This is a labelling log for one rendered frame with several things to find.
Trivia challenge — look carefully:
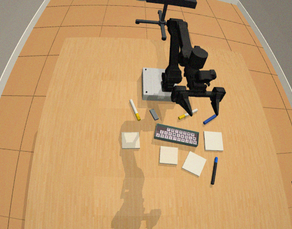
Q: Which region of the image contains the keyboard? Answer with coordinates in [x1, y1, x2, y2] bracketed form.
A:
[154, 123, 199, 147]

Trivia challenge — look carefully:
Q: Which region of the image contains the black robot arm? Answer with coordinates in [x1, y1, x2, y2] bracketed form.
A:
[161, 18, 217, 92]

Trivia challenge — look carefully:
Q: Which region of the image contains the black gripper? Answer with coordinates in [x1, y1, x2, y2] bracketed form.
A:
[171, 73, 226, 116]

